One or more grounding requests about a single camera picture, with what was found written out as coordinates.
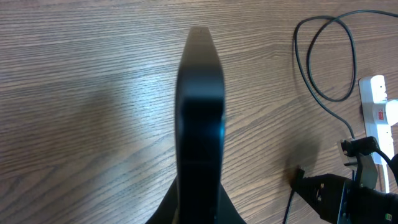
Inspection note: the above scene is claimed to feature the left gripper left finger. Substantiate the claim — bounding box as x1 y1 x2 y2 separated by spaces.
146 178 178 224

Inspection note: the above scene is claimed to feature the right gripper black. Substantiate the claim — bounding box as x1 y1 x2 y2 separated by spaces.
292 174 397 224

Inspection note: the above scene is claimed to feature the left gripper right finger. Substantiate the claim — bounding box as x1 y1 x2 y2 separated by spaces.
218 185 246 224

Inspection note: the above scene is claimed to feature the Samsung Galaxy smartphone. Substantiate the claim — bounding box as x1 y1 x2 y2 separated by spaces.
175 26 225 223

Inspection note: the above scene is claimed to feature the white charger plug adapter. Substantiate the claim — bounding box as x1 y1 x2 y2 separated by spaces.
385 100 398 126

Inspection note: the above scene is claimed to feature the white power strip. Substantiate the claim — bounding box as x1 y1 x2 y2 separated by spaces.
359 75 396 159

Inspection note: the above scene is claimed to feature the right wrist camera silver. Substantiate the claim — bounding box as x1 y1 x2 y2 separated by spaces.
337 136 379 189

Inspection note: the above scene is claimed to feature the white power strip cord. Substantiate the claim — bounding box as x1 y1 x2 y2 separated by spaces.
382 163 391 194

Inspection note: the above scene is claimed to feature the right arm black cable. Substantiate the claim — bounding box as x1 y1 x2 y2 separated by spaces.
374 148 398 184

